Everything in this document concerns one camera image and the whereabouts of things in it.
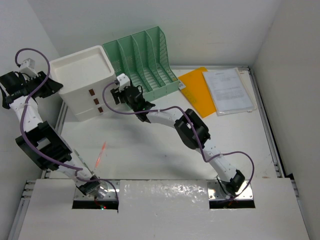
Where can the white drawer cabinet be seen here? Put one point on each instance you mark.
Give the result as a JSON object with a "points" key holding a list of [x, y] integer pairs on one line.
{"points": [[83, 74]]}

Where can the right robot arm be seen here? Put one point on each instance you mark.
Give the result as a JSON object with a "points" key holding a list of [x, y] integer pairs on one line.
{"points": [[193, 132]]}

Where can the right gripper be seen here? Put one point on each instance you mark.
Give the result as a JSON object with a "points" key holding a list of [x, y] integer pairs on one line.
{"points": [[118, 95]]}

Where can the brown middle drawer tab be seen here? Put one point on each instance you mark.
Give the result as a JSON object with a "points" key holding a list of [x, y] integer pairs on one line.
{"points": [[96, 101]]}

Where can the clear document sleeve with paper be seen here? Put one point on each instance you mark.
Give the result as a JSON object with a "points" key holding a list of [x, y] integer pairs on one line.
{"points": [[228, 91]]}

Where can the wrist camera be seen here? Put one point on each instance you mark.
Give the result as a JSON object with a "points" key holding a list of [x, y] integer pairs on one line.
{"points": [[28, 67], [123, 81]]}

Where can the green file organizer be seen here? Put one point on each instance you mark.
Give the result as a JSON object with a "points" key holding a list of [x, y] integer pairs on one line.
{"points": [[143, 57]]}

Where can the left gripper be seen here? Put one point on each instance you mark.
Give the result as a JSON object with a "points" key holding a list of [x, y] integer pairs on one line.
{"points": [[51, 87]]}

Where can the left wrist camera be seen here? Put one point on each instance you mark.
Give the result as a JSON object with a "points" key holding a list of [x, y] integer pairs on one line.
{"points": [[28, 67]]}

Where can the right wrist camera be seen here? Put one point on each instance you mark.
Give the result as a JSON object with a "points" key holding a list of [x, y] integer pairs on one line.
{"points": [[123, 81]]}

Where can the orange pen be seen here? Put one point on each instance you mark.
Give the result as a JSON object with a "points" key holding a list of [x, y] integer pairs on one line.
{"points": [[100, 154]]}

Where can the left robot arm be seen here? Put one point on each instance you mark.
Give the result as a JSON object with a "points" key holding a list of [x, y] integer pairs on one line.
{"points": [[40, 141]]}

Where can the orange plastic folder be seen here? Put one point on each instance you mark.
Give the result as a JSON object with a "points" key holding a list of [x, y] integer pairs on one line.
{"points": [[194, 87]]}

